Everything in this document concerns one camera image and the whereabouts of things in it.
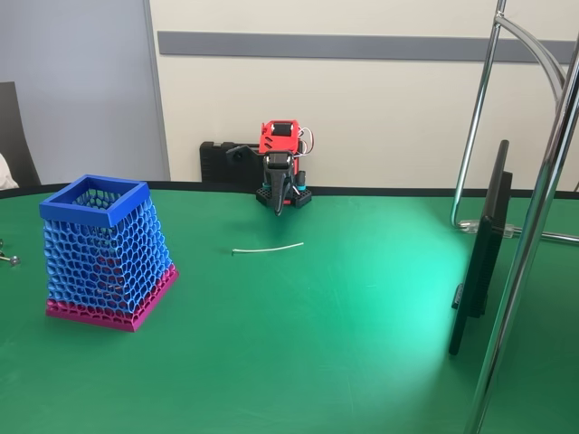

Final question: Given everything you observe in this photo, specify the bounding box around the white thin stick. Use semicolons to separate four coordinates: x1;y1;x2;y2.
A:
231;241;305;257

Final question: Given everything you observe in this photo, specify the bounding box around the black perforated arm base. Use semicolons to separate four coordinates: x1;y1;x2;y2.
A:
255;184;314;210

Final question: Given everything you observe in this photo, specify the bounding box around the blue and pink lattice basket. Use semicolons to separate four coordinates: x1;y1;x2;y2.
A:
39;174;180;334

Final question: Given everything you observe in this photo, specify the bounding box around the black case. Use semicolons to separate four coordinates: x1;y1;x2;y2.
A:
199;140;266;184

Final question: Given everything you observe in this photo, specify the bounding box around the green table cloth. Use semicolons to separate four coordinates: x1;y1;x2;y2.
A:
0;180;579;434

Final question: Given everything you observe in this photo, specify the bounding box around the clear plastic clamp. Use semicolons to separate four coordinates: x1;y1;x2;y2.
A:
457;218;519;240

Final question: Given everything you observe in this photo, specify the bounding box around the black monitor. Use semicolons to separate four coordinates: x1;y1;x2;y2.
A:
447;138;515;357

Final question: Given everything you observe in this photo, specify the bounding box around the chrome tube stand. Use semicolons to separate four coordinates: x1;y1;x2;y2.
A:
450;0;579;434

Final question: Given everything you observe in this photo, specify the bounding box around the dark chair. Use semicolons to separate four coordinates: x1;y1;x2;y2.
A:
0;80;43;189

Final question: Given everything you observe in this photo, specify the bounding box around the white clothing of person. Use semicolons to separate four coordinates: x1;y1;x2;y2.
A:
0;152;21;191

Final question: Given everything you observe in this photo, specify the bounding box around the white red servo cable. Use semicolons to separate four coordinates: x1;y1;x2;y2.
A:
297;127;318;157

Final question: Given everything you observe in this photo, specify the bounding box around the black gripper camera bracket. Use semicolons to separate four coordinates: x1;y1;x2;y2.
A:
225;143;264;167

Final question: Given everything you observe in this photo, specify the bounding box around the grey wall rail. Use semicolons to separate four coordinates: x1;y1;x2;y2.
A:
157;30;579;65

